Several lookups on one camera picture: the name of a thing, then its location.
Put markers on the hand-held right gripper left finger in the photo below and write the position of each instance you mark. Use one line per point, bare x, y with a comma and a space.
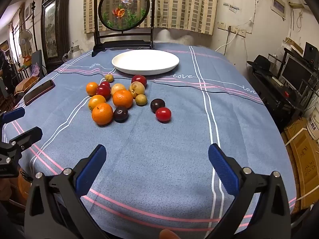
89, 171

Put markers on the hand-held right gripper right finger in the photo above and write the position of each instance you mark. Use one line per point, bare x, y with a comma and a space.
223, 169

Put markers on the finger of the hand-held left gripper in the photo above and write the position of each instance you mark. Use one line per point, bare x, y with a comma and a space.
27, 135
13, 115

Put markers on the orange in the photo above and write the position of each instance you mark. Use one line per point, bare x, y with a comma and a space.
122, 98
102, 114

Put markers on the dark purple plum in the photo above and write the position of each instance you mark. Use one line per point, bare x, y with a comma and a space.
121, 114
157, 105

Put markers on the yellow orange citrus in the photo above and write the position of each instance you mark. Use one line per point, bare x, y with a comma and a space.
96, 101

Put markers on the small orange tangerine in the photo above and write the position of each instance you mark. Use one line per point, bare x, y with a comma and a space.
92, 89

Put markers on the shiny red tomato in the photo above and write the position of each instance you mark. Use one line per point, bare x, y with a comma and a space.
163, 115

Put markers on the small yellow green pear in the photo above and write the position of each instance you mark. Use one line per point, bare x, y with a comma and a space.
141, 100

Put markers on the tan pear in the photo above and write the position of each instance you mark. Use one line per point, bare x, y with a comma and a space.
137, 89

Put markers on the white oval plate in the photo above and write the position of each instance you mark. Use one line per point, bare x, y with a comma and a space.
145, 61

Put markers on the person's right hand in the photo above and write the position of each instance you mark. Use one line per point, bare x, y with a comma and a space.
169, 234

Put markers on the black smartphone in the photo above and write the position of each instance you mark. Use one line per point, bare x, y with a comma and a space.
39, 91

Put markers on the tan seat cushion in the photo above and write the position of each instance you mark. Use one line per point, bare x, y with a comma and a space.
27, 82

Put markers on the blue striped tablecloth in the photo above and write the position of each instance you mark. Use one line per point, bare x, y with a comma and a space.
162, 154

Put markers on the white standing fan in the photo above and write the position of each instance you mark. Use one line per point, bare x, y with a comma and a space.
25, 39

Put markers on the white teapot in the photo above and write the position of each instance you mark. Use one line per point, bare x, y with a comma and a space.
75, 52

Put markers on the black desk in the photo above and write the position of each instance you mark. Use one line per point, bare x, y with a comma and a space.
274, 97

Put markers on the round yellow pear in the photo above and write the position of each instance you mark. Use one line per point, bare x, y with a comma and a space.
117, 87

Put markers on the small red plum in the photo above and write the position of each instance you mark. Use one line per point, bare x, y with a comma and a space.
105, 83

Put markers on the dark wood framed painting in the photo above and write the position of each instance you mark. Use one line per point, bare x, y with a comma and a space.
51, 29

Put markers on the tiny yellow green fruit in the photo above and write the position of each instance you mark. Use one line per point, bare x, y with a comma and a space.
109, 78

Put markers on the white bucket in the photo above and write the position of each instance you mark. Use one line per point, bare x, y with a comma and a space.
314, 125

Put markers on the large red plum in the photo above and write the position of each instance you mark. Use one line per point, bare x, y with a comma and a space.
139, 79

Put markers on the black hat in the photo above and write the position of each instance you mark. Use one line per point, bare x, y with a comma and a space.
261, 62

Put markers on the computer monitor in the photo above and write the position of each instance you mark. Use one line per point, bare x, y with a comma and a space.
296, 73

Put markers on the white fluffy cushion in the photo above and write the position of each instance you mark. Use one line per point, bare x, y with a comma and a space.
172, 37

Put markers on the black speaker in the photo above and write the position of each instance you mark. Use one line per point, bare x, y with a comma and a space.
311, 51

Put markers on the round goldfish screen black stand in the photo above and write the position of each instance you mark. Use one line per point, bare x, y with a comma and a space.
123, 7

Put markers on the wall socket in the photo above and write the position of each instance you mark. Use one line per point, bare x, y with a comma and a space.
243, 32
232, 29
221, 25

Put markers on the white wall frame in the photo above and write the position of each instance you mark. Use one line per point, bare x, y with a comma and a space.
278, 5

